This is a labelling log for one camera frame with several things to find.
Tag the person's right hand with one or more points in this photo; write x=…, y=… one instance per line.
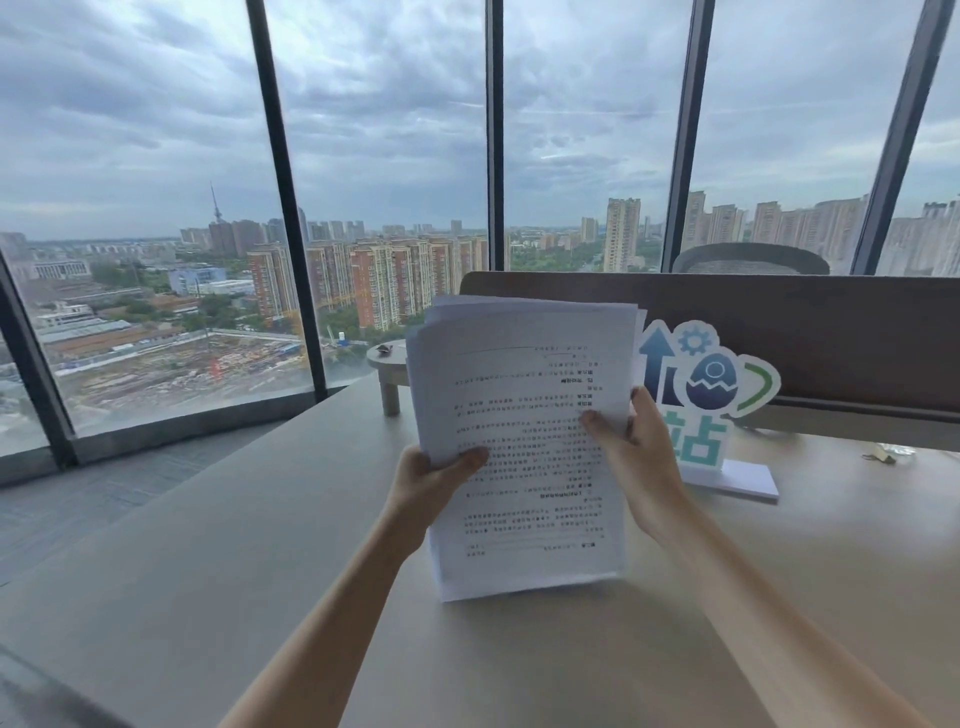
x=649, y=465

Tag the person's left hand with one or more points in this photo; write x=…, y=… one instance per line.
x=420, y=491

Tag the person's right thumb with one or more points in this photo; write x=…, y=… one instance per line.
x=604, y=429

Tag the person's left thumb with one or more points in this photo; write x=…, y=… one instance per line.
x=457, y=466

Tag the stack of printed white papers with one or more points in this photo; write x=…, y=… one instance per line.
x=517, y=442

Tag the person's right forearm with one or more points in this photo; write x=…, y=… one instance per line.
x=780, y=630

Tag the person's left forearm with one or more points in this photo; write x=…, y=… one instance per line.
x=319, y=637

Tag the blue green cutout desk sign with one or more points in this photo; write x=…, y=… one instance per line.
x=709, y=405

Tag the small round wooden stool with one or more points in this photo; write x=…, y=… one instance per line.
x=390, y=371

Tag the grey mesh office chair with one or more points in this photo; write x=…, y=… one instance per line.
x=750, y=259

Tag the brown desk divider panel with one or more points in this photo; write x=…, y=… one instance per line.
x=825, y=337

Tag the small crumpled clear wrapper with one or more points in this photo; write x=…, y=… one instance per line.
x=885, y=452

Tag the black window frame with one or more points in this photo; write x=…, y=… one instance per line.
x=285, y=195

